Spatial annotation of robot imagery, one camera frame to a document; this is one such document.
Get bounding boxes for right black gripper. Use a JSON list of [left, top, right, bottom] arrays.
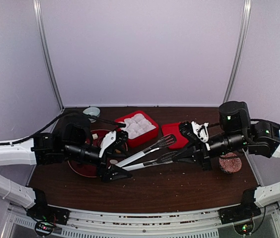
[[171, 130, 248, 173]]

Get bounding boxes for silver serving tongs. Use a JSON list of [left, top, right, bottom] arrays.
[[115, 134, 176, 172]]

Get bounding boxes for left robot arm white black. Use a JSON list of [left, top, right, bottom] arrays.
[[0, 112, 128, 220]]

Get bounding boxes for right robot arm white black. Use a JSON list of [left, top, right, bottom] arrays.
[[168, 101, 280, 170]]

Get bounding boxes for white oval chocolate lower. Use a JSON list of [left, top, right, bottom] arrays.
[[110, 159, 118, 165]]

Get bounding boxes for round red tray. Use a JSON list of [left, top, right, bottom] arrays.
[[68, 129, 128, 178]]

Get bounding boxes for red tin lid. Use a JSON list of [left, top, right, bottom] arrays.
[[161, 122, 189, 150]]

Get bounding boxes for red patterned small dish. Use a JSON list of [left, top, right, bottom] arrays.
[[218, 152, 242, 174]]

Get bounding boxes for red square tin box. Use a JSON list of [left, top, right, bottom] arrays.
[[115, 110, 159, 148]]

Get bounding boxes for pale green ceramic bowl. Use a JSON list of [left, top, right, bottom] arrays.
[[83, 107, 100, 118]]

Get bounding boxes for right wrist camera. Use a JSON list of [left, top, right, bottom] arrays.
[[191, 121, 209, 143]]

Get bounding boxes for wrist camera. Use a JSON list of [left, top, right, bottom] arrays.
[[98, 131, 117, 158], [191, 121, 209, 143]]

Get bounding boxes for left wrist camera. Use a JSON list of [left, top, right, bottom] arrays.
[[98, 131, 117, 158]]

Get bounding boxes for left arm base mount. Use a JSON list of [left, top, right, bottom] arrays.
[[24, 206, 70, 237]]

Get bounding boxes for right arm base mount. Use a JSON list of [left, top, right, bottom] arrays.
[[218, 204, 262, 237]]

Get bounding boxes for aluminium front rail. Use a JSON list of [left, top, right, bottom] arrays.
[[0, 200, 280, 238]]

